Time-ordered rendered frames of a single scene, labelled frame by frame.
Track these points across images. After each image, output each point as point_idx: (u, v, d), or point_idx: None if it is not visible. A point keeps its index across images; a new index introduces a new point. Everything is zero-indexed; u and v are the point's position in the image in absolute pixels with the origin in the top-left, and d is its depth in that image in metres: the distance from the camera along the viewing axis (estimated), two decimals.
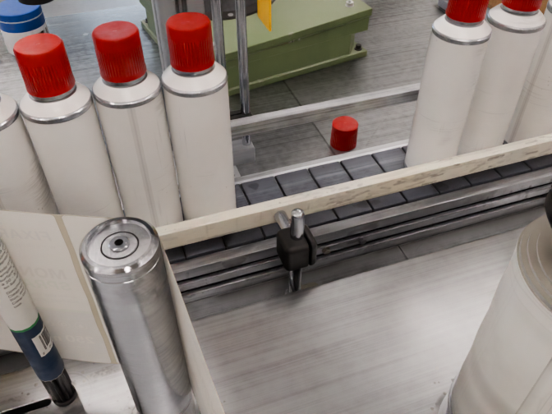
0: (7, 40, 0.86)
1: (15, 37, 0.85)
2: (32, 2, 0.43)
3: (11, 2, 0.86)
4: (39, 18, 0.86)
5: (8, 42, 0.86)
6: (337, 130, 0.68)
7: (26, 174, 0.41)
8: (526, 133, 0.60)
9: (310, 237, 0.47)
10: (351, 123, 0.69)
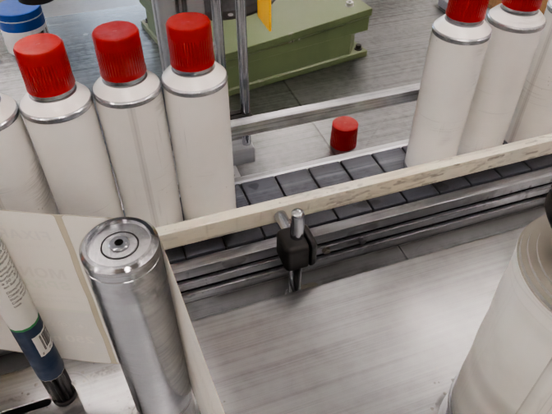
0: (7, 40, 0.86)
1: (15, 37, 0.85)
2: (32, 2, 0.43)
3: (11, 2, 0.86)
4: (39, 18, 0.86)
5: (8, 42, 0.86)
6: (337, 130, 0.68)
7: (26, 174, 0.41)
8: (526, 133, 0.60)
9: (310, 237, 0.47)
10: (351, 123, 0.69)
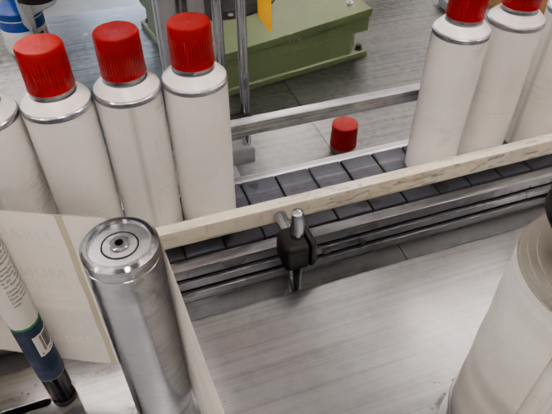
0: (7, 40, 0.86)
1: (15, 37, 0.85)
2: (32, 2, 0.43)
3: (11, 2, 0.86)
4: (39, 18, 0.86)
5: (8, 42, 0.86)
6: (337, 130, 0.68)
7: (26, 174, 0.41)
8: (526, 133, 0.60)
9: (310, 237, 0.47)
10: (351, 123, 0.69)
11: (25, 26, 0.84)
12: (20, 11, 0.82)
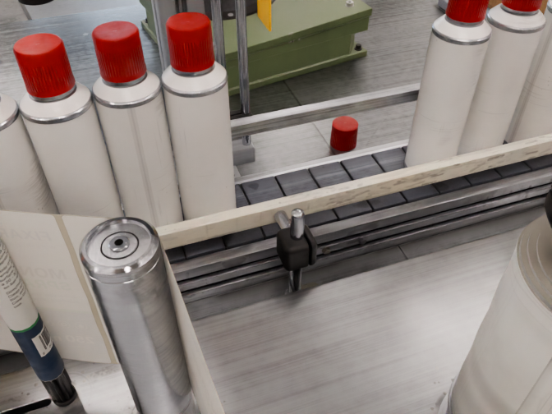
0: None
1: None
2: (32, 2, 0.43)
3: None
4: None
5: None
6: (337, 130, 0.68)
7: (26, 174, 0.41)
8: (526, 133, 0.60)
9: (310, 237, 0.47)
10: (351, 123, 0.69)
11: None
12: None
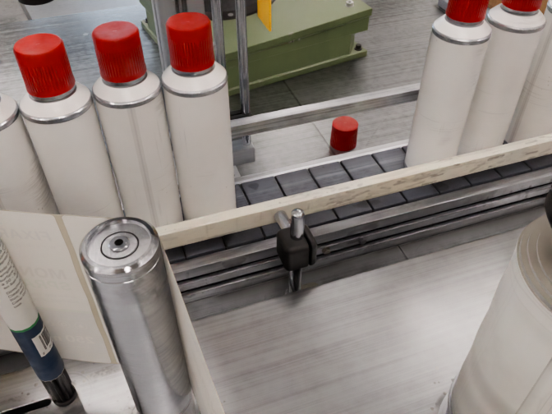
0: None
1: None
2: (32, 2, 0.43)
3: None
4: None
5: None
6: (337, 130, 0.68)
7: (26, 174, 0.41)
8: (526, 133, 0.60)
9: (310, 237, 0.47)
10: (351, 123, 0.69)
11: None
12: None
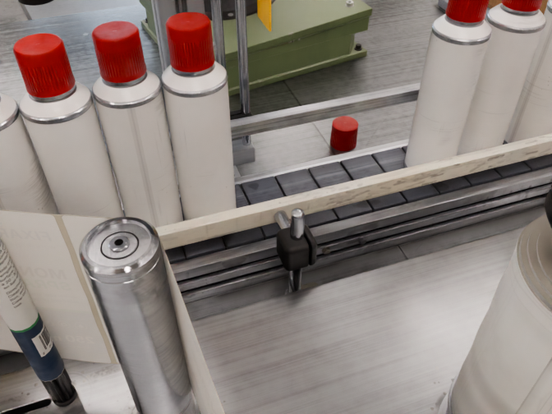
0: None
1: None
2: (32, 2, 0.43)
3: None
4: None
5: None
6: (337, 130, 0.68)
7: (26, 174, 0.41)
8: (526, 133, 0.60)
9: (310, 237, 0.47)
10: (351, 123, 0.69)
11: None
12: None
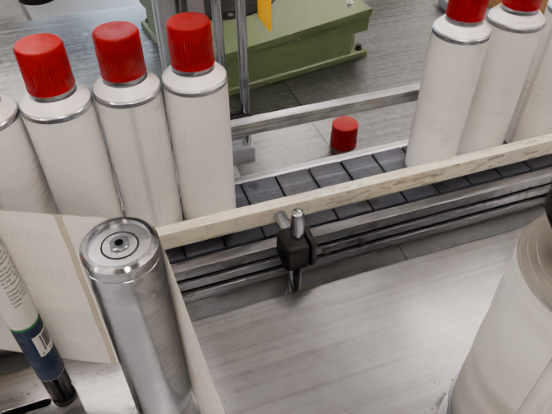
0: None
1: None
2: (32, 2, 0.43)
3: None
4: None
5: None
6: (337, 130, 0.68)
7: (26, 174, 0.41)
8: (526, 133, 0.60)
9: (310, 237, 0.47)
10: (351, 123, 0.69)
11: None
12: None
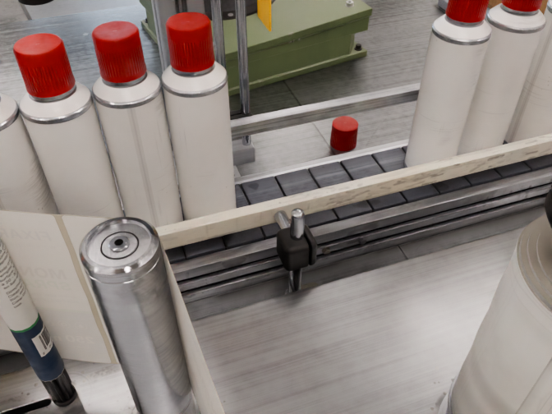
0: None
1: None
2: (32, 2, 0.43)
3: None
4: None
5: None
6: (337, 130, 0.68)
7: (26, 174, 0.41)
8: (526, 133, 0.60)
9: (310, 237, 0.47)
10: (351, 123, 0.69)
11: None
12: None
